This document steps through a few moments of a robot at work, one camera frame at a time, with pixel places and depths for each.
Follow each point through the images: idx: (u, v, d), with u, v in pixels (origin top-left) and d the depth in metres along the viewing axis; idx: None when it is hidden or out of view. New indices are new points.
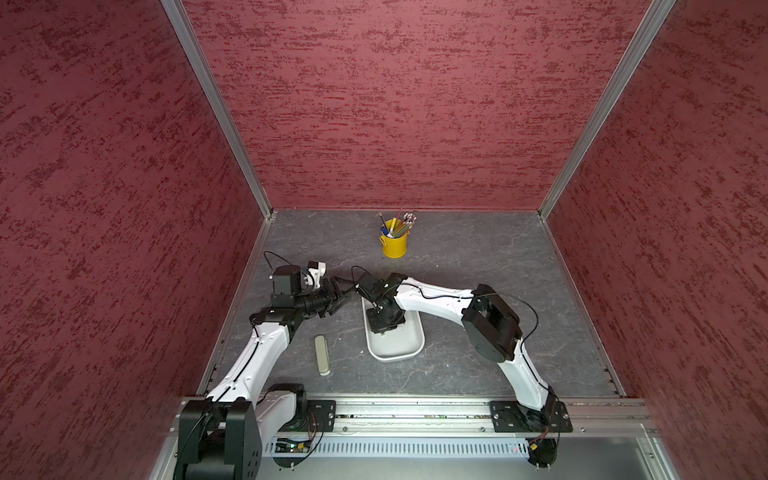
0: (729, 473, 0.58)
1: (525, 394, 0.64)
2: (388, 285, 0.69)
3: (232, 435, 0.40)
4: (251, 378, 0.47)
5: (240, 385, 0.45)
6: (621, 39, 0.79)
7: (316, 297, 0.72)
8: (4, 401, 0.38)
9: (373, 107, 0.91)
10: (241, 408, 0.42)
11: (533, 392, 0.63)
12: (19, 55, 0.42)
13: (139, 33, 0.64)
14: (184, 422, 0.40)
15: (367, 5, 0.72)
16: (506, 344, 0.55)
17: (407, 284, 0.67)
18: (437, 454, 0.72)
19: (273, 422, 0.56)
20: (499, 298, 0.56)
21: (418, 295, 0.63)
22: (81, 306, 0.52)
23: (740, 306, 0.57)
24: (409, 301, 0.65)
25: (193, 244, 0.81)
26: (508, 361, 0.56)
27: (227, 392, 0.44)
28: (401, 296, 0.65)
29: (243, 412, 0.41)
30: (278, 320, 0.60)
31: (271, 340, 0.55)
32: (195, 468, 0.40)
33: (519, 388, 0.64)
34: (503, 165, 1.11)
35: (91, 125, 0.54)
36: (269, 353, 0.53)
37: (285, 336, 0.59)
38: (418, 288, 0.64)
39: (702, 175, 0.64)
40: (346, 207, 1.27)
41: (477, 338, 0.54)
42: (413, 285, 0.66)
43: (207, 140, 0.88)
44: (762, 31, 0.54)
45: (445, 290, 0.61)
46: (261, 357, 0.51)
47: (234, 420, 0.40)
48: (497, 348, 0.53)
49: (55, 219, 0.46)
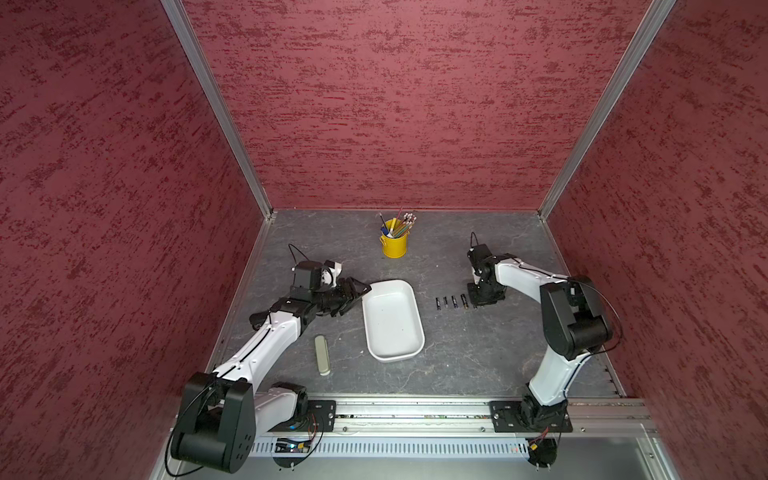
0: (729, 474, 0.58)
1: (542, 388, 0.64)
2: (495, 258, 0.73)
3: (227, 416, 0.41)
4: (256, 361, 0.48)
5: (245, 366, 0.46)
6: (621, 39, 0.79)
7: (329, 296, 0.73)
8: (4, 401, 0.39)
9: (373, 107, 0.91)
10: (241, 390, 0.42)
11: (549, 389, 0.62)
12: (19, 55, 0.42)
13: (139, 33, 0.64)
14: (187, 392, 0.42)
15: (367, 5, 0.72)
16: (578, 338, 0.50)
17: (508, 258, 0.72)
18: (437, 454, 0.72)
19: (271, 415, 0.57)
20: (593, 288, 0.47)
21: (512, 264, 0.68)
22: (81, 306, 0.52)
23: (740, 306, 0.57)
24: (500, 273, 0.70)
25: (193, 243, 0.81)
26: (570, 357, 0.52)
27: (231, 371, 0.45)
28: (497, 267, 0.71)
29: (242, 395, 0.41)
30: (292, 311, 0.61)
31: (283, 329, 0.56)
32: (191, 437, 0.41)
33: (542, 382, 0.63)
34: (503, 165, 1.11)
35: (91, 125, 0.54)
36: (277, 342, 0.54)
37: (295, 327, 0.59)
38: (516, 262, 0.68)
39: (702, 175, 0.64)
40: (346, 207, 1.27)
41: (549, 311, 0.52)
42: (511, 260, 0.70)
43: (207, 140, 0.88)
44: (762, 31, 0.54)
45: (541, 272, 0.60)
46: (269, 343, 0.52)
47: (233, 400, 0.41)
48: (563, 329, 0.50)
49: (55, 219, 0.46)
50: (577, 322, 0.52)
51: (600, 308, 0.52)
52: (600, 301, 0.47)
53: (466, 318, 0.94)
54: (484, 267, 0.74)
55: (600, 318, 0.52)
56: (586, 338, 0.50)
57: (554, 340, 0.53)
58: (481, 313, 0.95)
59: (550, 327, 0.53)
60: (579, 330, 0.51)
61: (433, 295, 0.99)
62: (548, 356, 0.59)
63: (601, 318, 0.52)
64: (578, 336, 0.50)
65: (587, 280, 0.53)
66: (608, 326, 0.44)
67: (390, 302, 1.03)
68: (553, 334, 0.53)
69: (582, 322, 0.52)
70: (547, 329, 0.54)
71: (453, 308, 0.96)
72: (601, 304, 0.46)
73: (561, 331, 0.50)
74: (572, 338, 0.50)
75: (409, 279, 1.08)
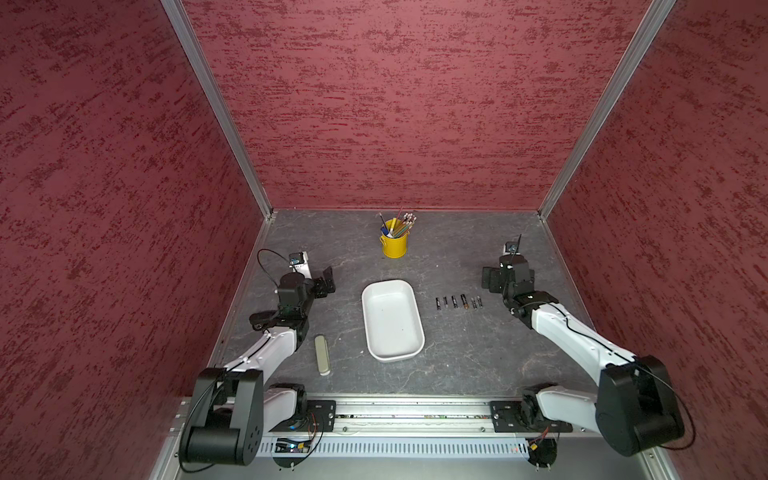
0: (729, 474, 0.58)
1: (553, 407, 0.61)
2: (532, 297, 0.64)
3: (240, 400, 0.43)
4: (262, 357, 0.51)
5: (252, 360, 0.50)
6: (621, 39, 0.79)
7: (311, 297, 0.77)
8: (4, 401, 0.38)
9: (373, 107, 0.91)
10: (252, 377, 0.44)
11: (563, 415, 0.59)
12: (19, 55, 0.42)
13: (139, 33, 0.64)
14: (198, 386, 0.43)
15: (367, 5, 0.72)
16: (644, 442, 0.41)
17: (553, 308, 0.60)
18: (436, 454, 0.71)
19: (274, 413, 0.57)
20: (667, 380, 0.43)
21: (558, 319, 0.57)
22: (82, 306, 0.52)
23: (740, 306, 0.57)
24: (542, 323, 0.59)
25: (193, 244, 0.81)
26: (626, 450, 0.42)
27: (240, 364, 0.49)
28: (535, 313, 0.60)
29: (253, 380, 0.44)
30: (288, 327, 0.64)
31: (282, 337, 0.60)
32: (200, 430, 0.41)
33: (557, 405, 0.60)
34: (503, 165, 1.11)
35: (91, 124, 0.54)
36: (279, 346, 0.57)
37: (293, 337, 0.63)
38: (562, 315, 0.57)
39: (702, 175, 0.64)
40: (346, 207, 1.27)
41: (610, 406, 0.43)
42: (558, 311, 0.59)
43: (207, 140, 0.88)
44: (762, 31, 0.54)
45: (594, 336, 0.51)
46: (273, 345, 0.56)
47: (245, 385, 0.43)
48: (629, 432, 0.41)
49: (55, 219, 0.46)
50: (645, 424, 0.42)
51: (673, 403, 0.43)
52: (669, 393, 0.43)
53: (466, 319, 0.94)
54: (518, 306, 0.64)
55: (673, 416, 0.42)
56: (651, 443, 0.42)
57: (614, 434, 0.43)
58: (481, 313, 0.95)
59: (608, 417, 0.44)
60: (646, 434, 0.42)
61: (433, 295, 0.99)
62: (579, 398, 0.55)
63: (674, 416, 0.42)
64: (643, 433, 0.42)
65: (655, 364, 0.44)
66: (678, 426, 0.42)
67: (390, 302, 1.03)
68: (611, 423, 0.44)
69: (653, 424, 0.42)
70: (604, 414, 0.45)
71: (453, 308, 0.96)
72: (671, 398, 0.43)
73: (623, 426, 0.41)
74: (636, 433, 0.42)
75: (409, 279, 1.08)
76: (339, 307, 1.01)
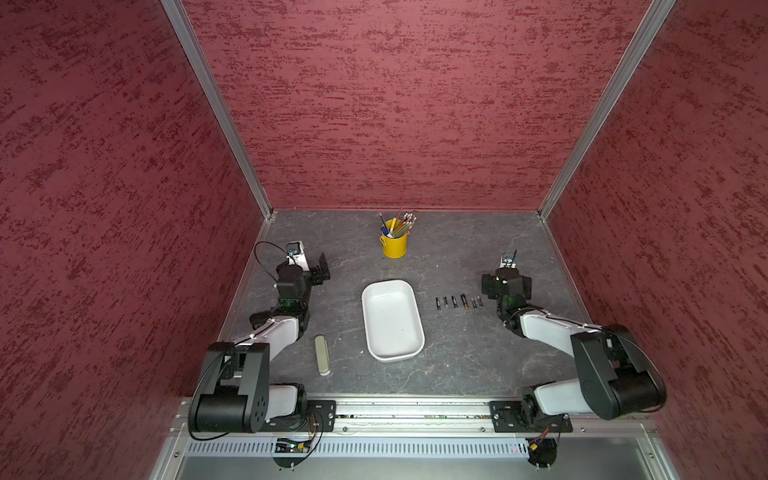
0: (729, 473, 0.58)
1: (550, 400, 0.62)
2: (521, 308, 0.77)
3: (248, 369, 0.45)
4: (267, 336, 0.54)
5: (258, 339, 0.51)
6: (621, 39, 0.79)
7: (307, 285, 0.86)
8: (4, 401, 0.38)
9: (373, 107, 0.91)
10: (259, 349, 0.46)
11: (559, 406, 0.59)
12: (19, 56, 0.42)
13: (139, 33, 0.64)
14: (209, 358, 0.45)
15: (367, 5, 0.72)
16: (622, 393, 0.44)
17: (534, 309, 0.68)
18: (436, 454, 0.71)
19: (275, 403, 0.57)
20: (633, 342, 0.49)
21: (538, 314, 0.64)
22: (82, 306, 0.52)
23: (740, 306, 0.57)
24: (525, 325, 0.66)
25: (193, 244, 0.81)
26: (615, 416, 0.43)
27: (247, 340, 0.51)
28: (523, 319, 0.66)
29: (261, 351, 0.46)
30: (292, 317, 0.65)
31: (286, 322, 0.62)
32: (210, 398, 0.43)
33: (552, 396, 0.61)
34: (503, 165, 1.11)
35: (91, 124, 0.54)
36: (283, 330, 0.60)
37: (296, 326, 0.65)
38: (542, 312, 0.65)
39: (702, 175, 0.64)
40: (346, 207, 1.27)
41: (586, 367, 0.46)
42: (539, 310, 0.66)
43: (207, 140, 0.88)
44: (762, 31, 0.54)
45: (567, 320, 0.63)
46: (279, 328, 0.59)
47: (254, 355, 0.46)
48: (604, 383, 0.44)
49: (54, 219, 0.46)
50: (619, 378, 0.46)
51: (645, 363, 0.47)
52: (638, 354, 0.47)
53: (466, 319, 0.94)
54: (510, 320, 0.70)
55: (646, 374, 0.45)
56: (631, 396, 0.44)
57: (596, 396, 0.45)
58: (481, 313, 0.95)
59: (588, 380, 0.47)
60: (621, 385, 0.45)
61: (433, 295, 0.99)
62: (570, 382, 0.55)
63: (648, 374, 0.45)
64: (619, 387, 0.44)
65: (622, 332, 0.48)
66: (656, 384, 0.45)
67: (390, 302, 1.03)
68: (592, 385, 0.46)
69: (628, 380, 0.45)
70: (585, 379, 0.47)
71: (453, 308, 0.96)
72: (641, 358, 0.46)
73: (600, 381, 0.45)
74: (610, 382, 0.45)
75: (409, 279, 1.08)
76: (339, 307, 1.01)
